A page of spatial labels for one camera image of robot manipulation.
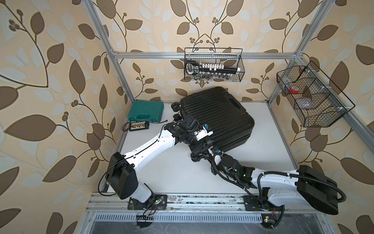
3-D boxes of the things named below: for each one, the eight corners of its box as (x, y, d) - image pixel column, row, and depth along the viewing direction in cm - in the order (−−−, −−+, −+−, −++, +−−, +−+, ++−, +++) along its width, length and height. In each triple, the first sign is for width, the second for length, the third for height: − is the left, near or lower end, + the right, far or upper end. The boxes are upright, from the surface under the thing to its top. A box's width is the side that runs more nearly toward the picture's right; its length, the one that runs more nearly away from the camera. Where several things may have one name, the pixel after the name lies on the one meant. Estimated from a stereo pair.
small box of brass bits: (130, 132, 108) (128, 129, 104) (133, 124, 112) (131, 120, 109) (148, 132, 108) (147, 129, 104) (150, 124, 112) (149, 120, 109)
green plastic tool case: (126, 122, 109) (124, 119, 106) (133, 103, 122) (132, 100, 119) (162, 122, 109) (161, 119, 106) (165, 103, 122) (165, 100, 119)
